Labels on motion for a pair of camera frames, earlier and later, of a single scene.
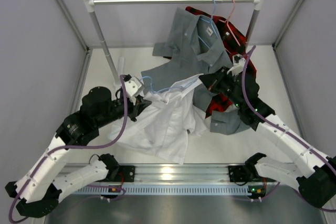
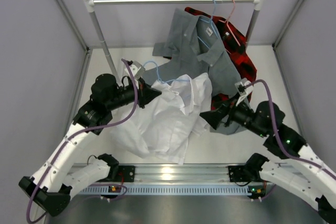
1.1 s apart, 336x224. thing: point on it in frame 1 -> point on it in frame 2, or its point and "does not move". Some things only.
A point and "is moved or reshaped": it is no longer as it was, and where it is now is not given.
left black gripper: (140, 104) -> (146, 93)
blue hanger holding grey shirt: (211, 22) does not move
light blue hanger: (167, 89) -> (158, 73)
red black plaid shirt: (234, 40) does not move
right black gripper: (212, 81) -> (213, 117)
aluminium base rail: (191, 175) does not move
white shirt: (164, 127) is moved or reshaped
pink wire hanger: (227, 20) does not move
